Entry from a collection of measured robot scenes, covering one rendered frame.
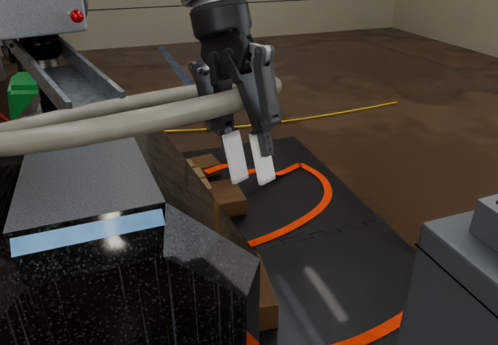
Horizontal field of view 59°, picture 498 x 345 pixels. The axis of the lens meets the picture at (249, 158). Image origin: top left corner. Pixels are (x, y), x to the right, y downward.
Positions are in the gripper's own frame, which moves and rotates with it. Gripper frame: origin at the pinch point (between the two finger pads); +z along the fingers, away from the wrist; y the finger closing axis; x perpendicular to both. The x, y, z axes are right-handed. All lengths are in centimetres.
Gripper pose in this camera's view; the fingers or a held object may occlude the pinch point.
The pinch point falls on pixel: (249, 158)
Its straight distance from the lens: 59.2
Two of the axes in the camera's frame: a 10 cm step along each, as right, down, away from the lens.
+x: -6.4, 2.8, -7.2
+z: 1.9, 9.6, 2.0
